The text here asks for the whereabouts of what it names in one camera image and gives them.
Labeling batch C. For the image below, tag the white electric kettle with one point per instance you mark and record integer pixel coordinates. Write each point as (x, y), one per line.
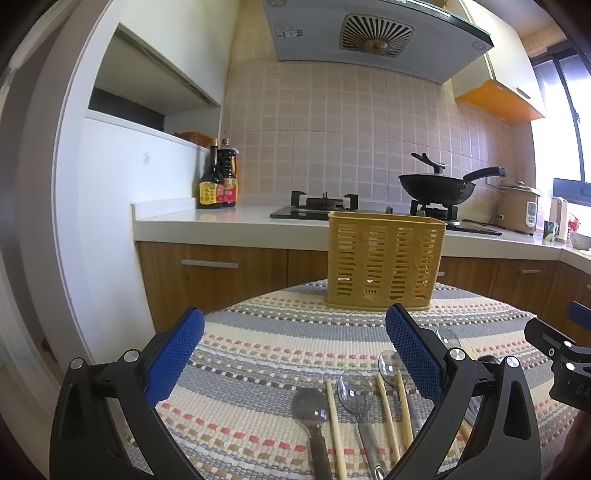
(559, 217)

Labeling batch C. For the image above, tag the black gas stove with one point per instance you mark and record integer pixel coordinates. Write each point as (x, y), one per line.
(295, 213)

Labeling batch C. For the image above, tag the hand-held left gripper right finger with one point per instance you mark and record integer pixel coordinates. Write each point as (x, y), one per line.
(415, 355)

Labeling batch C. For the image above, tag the dark mug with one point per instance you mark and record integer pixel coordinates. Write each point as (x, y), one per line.
(549, 230)

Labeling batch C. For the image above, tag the red label sauce bottle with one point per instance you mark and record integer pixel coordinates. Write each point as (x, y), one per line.
(229, 189)

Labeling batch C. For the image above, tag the wooden base cabinet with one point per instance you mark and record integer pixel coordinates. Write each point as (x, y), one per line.
(207, 286)

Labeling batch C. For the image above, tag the window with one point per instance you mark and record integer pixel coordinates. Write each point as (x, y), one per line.
(568, 120)

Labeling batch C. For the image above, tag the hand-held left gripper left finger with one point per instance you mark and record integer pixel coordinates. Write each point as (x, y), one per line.
(173, 355)

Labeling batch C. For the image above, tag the black wok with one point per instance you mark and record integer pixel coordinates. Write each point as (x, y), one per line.
(434, 189)

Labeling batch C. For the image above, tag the slim soy sauce bottle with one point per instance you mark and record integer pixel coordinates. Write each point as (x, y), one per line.
(208, 194)

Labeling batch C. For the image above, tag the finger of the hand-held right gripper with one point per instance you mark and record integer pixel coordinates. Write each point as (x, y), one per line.
(547, 337)
(581, 314)

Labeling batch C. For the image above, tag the yellow plastic utensil basket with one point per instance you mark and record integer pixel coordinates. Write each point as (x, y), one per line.
(383, 258)

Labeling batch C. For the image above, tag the orange bottomed wall cabinet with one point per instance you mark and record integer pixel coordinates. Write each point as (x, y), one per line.
(503, 60)

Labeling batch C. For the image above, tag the striped woven table mat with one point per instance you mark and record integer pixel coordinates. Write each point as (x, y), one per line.
(277, 332)

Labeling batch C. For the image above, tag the range hood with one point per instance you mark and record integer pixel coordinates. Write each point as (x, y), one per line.
(314, 41)

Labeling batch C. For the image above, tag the beige rice cooker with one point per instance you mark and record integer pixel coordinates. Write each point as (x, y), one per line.
(517, 212)

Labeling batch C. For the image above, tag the white bowl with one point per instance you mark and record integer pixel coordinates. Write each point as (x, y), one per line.
(581, 240)

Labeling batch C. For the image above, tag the bamboo chopstick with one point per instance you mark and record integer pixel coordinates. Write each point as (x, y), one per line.
(387, 410)
(404, 406)
(334, 424)

